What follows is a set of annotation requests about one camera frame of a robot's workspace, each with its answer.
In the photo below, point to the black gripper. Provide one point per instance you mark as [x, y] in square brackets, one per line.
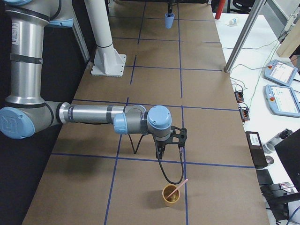
[161, 144]

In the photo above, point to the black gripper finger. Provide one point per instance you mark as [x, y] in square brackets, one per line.
[170, 9]

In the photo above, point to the blue ribbed plastic cup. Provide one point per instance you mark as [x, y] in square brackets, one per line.
[169, 18]

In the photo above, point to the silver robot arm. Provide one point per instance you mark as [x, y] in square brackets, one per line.
[27, 113]

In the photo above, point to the bamboo wooden cup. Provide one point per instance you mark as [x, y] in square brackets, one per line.
[169, 202]

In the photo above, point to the red cylinder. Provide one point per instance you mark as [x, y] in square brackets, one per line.
[220, 8]

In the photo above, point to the white plastic bottle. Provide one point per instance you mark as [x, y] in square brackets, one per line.
[233, 22]

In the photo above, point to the near orange connector module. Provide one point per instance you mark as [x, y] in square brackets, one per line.
[244, 112]

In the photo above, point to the orange connector module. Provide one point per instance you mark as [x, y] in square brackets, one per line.
[239, 96]
[244, 112]

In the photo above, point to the black box with label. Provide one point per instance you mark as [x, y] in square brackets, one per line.
[256, 149]

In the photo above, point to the far orange connector module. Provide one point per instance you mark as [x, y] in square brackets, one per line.
[239, 96]

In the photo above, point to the far teach pendant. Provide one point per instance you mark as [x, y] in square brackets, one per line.
[280, 73]

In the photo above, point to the teach pendant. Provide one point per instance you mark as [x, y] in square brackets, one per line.
[282, 101]
[280, 73]

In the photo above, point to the wooden board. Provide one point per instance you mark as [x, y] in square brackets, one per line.
[290, 43]

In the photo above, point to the black monitor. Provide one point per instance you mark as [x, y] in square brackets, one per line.
[288, 151]

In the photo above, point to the near teach pendant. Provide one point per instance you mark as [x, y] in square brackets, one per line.
[282, 101]

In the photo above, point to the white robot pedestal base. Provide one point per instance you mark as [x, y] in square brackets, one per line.
[107, 61]

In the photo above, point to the aluminium frame post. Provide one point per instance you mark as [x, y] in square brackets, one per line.
[258, 5]

